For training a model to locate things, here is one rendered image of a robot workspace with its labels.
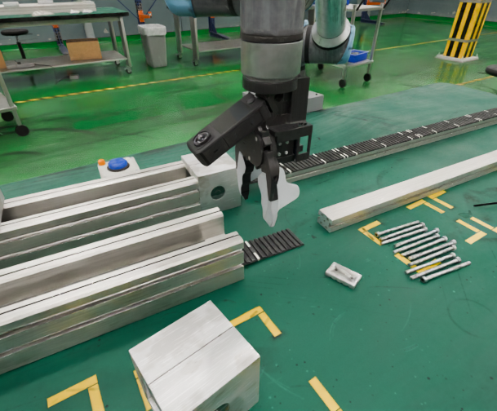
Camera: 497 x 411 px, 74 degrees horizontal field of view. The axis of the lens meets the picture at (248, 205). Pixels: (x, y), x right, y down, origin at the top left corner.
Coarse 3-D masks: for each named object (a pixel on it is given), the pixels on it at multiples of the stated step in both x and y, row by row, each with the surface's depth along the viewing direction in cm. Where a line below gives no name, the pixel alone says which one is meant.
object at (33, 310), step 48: (144, 240) 49; (192, 240) 54; (240, 240) 49; (0, 288) 43; (48, 288) 46; (96, 288) 41; (144, 288) 44; (192, 288) 49; (0, 336) 39; (48, 336) 42; (96, 336) 45
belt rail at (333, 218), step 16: (480, 160) 81; (496, 160) 81; (432, 176) 75; (448, 176) 75; (464, 176) 77; (384, 192) 69; (400, 192) 69; (416, 192) 71; (432, 192) 74; (336, 208) 65; (352, 208) 65; (368, 208) 65; (384, 208) 68; (336, 224) 64
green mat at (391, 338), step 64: (320, 128) 106; (384, 128) 106; (256, 192) 75; (320, 192) 75; (448, 192) 75; (320, 256) 58; (384, 256) 58; (256, 320) 47; (320, 320) 47; (384, 320) 47; (448, 320) 47; (0, 384) 40; (64, 384) 40; (128, 384) 40; (384, 384) 40; (448, 384) 40
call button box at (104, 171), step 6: (108, 162) 74; (132, 162) 74; (102, 168) 72; (108, 168) 71; (126, 168) 71; (132, 168) 72; (138, 168) 72; (102, 174) 70; (108, 174) 70; (114, 174) 70; (120, 174) 70
